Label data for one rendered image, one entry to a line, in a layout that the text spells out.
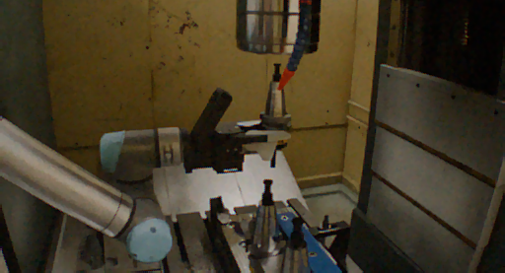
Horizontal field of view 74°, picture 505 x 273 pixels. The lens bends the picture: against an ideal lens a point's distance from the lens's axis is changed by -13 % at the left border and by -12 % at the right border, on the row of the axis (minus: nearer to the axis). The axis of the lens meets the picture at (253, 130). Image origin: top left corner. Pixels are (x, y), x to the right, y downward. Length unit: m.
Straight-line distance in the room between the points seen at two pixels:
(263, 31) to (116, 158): 0.34
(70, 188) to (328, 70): 1.58
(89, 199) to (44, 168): 0.08
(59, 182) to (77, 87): 1.18
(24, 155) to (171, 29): 1.22
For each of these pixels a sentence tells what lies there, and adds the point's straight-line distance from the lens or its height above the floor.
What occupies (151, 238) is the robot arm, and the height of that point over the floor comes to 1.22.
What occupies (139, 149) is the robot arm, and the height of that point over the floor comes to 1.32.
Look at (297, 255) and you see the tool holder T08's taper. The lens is 0.48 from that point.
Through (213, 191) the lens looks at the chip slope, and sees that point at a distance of 1.73.
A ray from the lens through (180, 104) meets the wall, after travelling 1.76.
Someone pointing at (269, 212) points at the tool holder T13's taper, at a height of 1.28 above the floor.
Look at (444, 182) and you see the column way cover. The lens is 1.01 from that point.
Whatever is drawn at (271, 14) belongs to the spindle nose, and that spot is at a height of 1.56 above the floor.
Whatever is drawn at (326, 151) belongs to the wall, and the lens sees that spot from 2.10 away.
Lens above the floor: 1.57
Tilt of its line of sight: 19 degrees down
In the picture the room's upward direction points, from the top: 1 degrees clockwise
